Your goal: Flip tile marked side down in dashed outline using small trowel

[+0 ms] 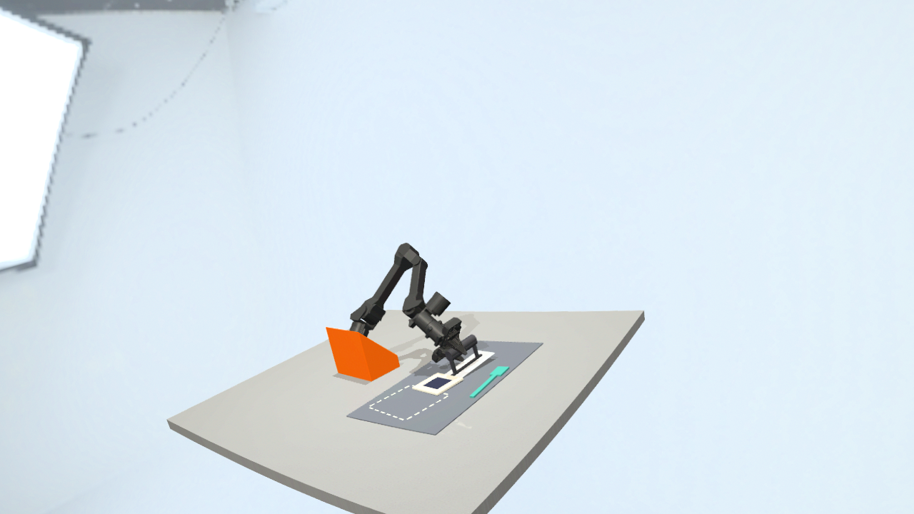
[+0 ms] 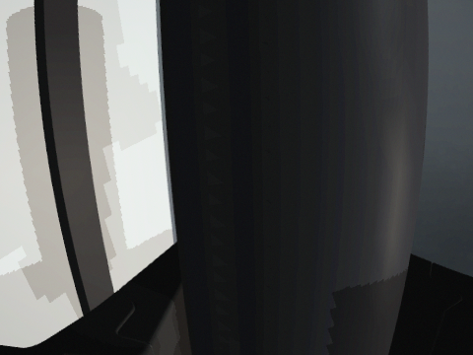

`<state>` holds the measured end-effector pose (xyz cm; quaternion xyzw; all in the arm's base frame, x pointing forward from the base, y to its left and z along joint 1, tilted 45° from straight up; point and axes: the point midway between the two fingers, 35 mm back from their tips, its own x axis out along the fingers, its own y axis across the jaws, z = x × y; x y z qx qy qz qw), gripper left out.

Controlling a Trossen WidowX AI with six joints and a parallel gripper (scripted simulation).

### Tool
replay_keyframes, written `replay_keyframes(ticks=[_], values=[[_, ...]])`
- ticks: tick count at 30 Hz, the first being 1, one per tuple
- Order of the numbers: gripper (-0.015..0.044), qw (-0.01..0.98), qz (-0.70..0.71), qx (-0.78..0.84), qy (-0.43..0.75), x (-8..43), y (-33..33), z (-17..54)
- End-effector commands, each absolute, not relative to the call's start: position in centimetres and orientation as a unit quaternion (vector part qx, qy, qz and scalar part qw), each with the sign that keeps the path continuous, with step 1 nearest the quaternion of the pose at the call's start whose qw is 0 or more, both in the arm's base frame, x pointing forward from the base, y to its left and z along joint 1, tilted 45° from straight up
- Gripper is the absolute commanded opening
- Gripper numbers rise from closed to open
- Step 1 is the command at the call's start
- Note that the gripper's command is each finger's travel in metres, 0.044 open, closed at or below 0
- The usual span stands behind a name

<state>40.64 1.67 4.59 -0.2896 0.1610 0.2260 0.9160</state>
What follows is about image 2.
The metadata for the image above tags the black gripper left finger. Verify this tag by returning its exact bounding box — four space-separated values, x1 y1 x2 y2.
0 241 192 355

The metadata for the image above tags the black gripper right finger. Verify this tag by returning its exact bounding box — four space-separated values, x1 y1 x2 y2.
389 253 473 355

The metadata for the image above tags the grey rectangular mat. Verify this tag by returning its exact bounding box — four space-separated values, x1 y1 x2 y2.
155 0 176 243

